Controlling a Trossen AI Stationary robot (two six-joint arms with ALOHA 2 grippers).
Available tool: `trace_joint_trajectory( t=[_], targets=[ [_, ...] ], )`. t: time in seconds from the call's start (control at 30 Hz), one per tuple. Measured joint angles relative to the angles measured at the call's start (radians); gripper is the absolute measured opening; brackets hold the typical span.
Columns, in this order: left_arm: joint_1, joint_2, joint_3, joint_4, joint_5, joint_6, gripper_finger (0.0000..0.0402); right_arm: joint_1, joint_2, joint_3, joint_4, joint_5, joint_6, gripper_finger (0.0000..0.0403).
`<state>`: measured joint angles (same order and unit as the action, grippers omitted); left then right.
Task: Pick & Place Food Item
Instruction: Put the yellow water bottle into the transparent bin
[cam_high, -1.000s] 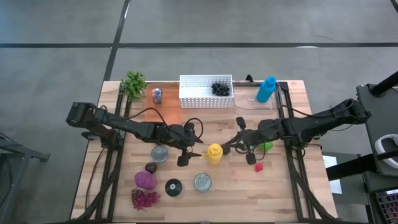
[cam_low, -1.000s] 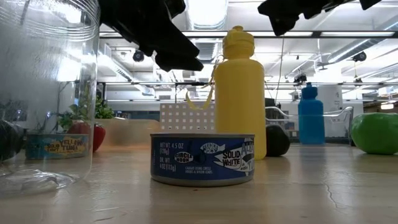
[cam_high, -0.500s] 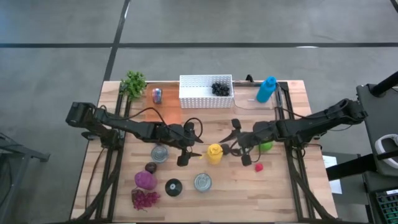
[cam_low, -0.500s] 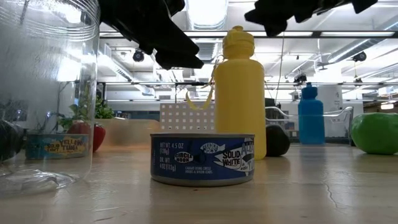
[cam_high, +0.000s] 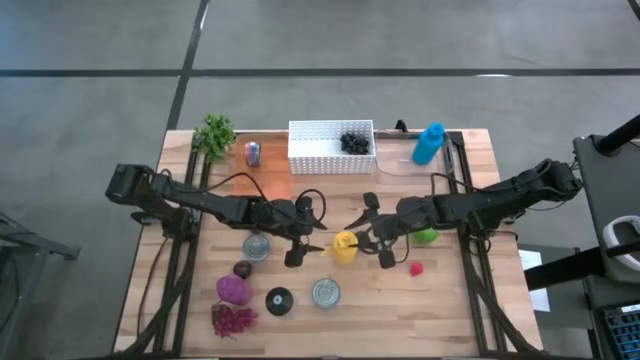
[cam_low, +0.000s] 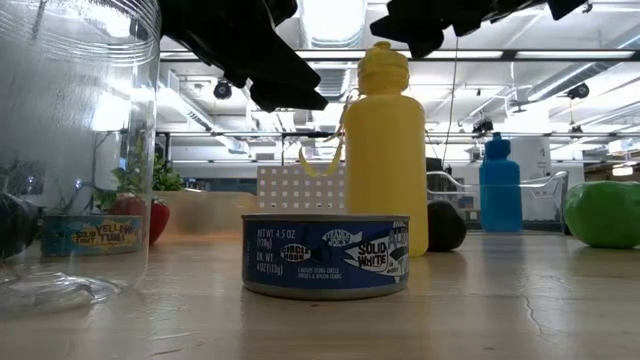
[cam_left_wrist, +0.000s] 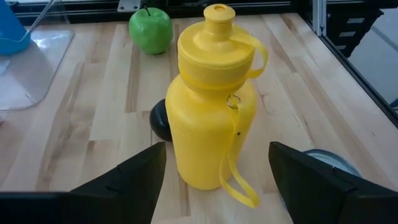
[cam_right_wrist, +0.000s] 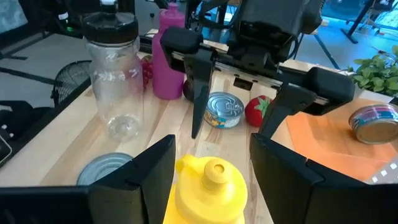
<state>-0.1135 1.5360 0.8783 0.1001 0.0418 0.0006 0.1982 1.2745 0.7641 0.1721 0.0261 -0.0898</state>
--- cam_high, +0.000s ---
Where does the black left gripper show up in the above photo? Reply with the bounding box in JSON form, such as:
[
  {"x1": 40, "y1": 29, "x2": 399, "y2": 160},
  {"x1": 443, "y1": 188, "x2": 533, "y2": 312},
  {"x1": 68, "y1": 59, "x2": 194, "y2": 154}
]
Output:
[{"x1": 257, "y1": 195, "x2": 329, "y2": 269}]

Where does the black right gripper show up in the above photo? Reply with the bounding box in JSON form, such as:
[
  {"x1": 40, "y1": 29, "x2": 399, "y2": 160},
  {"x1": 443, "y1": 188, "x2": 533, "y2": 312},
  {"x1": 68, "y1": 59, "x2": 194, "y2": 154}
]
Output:
[{"x1": 344, "y1": 192, "x2": 431, "y2": 270}]

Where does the yellow plastic squeeze bottle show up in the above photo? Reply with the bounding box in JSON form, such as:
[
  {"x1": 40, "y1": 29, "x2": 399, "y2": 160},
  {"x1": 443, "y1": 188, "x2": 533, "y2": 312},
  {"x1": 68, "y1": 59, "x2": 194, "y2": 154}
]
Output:
[{"x1": 321, "y1": 230, "x2": 360, "y2": 266}]

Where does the teal yellow tuna can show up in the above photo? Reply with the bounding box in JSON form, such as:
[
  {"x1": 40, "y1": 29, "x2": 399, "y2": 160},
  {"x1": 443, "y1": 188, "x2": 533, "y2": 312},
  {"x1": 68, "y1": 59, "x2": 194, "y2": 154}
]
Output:
[{"x1": 242, "y1": 233, "x2": 272, "y2": 264}]

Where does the clear bottle with black cap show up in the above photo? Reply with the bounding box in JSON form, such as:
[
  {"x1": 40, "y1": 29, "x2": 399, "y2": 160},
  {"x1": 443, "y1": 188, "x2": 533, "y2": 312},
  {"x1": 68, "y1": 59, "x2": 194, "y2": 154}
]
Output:
[{"x1": 264, "y1": 286, "x2": 296, "y2": 318}]

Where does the black toy grape bunch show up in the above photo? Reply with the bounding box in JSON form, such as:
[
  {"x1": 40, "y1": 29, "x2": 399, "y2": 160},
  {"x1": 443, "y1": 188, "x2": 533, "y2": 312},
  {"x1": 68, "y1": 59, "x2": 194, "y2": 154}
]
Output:
[{"x1": 339, "y1": 131, "x2": 372, "y2": 157}]

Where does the small striped label can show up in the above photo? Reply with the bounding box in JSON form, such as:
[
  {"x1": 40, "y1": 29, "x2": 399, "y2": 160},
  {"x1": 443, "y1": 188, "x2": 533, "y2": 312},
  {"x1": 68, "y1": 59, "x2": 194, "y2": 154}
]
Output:
[{"x1": 244, "y1": 140, "x2": 263, "y2": 168}]

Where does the blue plastic squeeze bottle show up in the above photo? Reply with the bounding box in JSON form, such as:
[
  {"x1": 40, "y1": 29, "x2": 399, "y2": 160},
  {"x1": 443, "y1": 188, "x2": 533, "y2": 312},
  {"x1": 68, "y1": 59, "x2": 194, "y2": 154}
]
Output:
[{"x1": 411, "y1": 122, "x2": 447, "y2": 167}]

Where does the green toy apple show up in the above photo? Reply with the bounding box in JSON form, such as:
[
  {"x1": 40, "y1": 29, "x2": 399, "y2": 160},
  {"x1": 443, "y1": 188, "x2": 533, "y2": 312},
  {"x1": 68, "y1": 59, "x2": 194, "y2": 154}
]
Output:
[{"x1": 412, "y1": 227, "x2": 441, "y2": 246}]

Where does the blue solid white tuna can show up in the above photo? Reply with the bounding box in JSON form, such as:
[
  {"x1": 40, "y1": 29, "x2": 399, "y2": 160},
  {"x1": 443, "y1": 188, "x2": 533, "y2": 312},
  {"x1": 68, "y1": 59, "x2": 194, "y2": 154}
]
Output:
[{"x1": 311, "y1": 277, "x2": 343, "y2": 310}]

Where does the dark brown toy fig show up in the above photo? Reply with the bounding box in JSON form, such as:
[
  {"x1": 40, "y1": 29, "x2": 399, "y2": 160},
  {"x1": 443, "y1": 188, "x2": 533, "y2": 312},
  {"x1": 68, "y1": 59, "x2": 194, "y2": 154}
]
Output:
[{"x1": 232, "y1": 259, "x2": 254, "y2": 281}]

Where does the clear plastic tray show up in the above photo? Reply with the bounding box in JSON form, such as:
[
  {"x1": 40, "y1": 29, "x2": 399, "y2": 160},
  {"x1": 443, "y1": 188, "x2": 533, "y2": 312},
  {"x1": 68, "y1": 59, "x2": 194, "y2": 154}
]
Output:
[{"x1": 373, "y1": 129, "x2": 457, "y2": 178}]

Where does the white perforated metal basket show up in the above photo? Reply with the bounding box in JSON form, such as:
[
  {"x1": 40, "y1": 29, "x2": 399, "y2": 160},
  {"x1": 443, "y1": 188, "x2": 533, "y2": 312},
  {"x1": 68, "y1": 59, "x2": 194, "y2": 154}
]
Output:
[{"x1": 287, "y1": 119, "x2": 377, "y2": 176}]

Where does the purple toy grape bunch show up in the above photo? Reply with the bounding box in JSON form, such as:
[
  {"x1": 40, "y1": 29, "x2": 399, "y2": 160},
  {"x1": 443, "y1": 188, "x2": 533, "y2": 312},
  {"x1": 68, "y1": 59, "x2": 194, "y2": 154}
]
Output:
[{"x1": 211, "y1": 302, "x2": 260, "y2": 341}]

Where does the green artificial plant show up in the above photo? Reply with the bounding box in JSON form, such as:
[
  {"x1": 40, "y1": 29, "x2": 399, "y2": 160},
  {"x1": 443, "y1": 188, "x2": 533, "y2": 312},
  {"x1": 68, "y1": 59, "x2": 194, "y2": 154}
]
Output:
[{"x1": 192, "y1": 113, "x2": 238, "y2": 162}]

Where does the white paper sheet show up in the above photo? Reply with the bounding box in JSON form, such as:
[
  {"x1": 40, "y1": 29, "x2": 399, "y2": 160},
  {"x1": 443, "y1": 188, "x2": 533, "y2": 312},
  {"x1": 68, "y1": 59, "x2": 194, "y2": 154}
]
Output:
[{"x1": 516, "y1": 248, "x2": 552, "y2": 314}]

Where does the black side desk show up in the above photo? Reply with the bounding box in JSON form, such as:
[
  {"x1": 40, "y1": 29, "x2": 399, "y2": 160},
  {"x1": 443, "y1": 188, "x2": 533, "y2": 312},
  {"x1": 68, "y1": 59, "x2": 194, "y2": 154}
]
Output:
[{"x1": 572, "y1": 133, "x2": 640, "y2": 301}]

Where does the white headset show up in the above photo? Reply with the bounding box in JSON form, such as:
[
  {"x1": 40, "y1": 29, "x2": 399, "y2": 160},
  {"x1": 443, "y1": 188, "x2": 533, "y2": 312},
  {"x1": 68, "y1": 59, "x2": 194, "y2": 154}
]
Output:
[{"x1": 601, "y1": 214, "x2": 640, "y2": 274}]

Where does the black diagonal pole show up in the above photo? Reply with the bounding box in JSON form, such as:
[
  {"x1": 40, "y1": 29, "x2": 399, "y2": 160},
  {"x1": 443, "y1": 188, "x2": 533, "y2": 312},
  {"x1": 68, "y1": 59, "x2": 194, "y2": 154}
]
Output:
[{"x1": 594, "y1": 113, "x2": 640, "y2": 157}]

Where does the black backlit keyboard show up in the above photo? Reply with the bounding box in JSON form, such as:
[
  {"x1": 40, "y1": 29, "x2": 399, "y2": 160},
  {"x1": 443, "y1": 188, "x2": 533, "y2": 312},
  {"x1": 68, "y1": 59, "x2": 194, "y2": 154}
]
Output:
[{"x1": 603, "y1": 303, "x2": 640, "y2": 360}]

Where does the black floor stand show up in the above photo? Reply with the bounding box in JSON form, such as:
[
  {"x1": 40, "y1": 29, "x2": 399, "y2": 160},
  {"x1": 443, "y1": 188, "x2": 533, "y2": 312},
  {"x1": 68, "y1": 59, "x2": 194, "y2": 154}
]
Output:
[{"x1": 0, "y1": 213, "x2": 82, "y2": 360}]

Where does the black aluminium table frame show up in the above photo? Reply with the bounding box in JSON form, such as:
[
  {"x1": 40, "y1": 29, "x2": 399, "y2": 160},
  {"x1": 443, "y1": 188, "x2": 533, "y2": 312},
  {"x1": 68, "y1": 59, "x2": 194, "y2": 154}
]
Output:
[
  {"x1": 117, "y1": 133, "x2": 214, "y2": 357},
  {"x1": 444, "y1": 130, "x2": 539, "y2": 357}
]

